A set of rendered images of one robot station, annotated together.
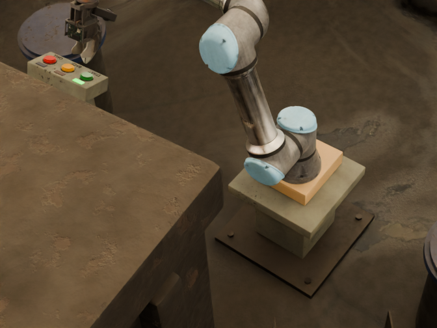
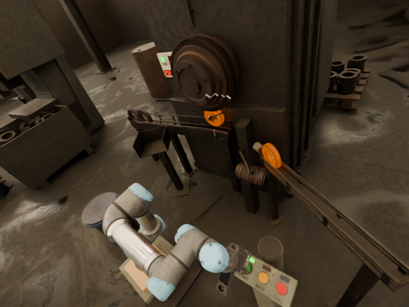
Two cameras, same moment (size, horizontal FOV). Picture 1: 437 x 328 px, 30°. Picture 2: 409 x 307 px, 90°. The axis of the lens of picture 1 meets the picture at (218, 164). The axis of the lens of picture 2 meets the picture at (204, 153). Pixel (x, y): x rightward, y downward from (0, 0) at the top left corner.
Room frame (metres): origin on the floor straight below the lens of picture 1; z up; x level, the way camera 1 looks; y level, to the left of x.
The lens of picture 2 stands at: (2.19, 0.45, 1.58)
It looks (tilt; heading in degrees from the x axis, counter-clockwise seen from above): 40 degrees down; 192
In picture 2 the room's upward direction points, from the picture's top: 19 degrees counter-clockwise
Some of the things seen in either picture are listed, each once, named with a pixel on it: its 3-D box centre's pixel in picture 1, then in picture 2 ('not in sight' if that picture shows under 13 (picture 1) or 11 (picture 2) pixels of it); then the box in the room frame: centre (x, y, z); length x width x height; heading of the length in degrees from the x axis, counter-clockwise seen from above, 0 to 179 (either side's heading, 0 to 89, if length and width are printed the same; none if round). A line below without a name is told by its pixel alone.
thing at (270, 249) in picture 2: not in sight; (272, 267); (1.74, 0.51, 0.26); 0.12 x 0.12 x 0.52
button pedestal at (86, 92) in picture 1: (84, 131); (267, 296); (1.89, 0.45, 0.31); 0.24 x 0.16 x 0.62; 54
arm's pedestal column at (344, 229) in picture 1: (295, 207); (160, 270); (1.64, -0.25, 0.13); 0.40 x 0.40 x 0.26; 49
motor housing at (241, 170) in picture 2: not in sight; (254, 191); (1.20, 0.52, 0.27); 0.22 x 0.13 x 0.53; 54
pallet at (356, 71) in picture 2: not in sight; (312, 74); (-0.57, 1.65, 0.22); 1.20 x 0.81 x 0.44; 52
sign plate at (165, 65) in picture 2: not in sight; (173, 64); (0.61, 0.12, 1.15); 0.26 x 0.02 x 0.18; 54
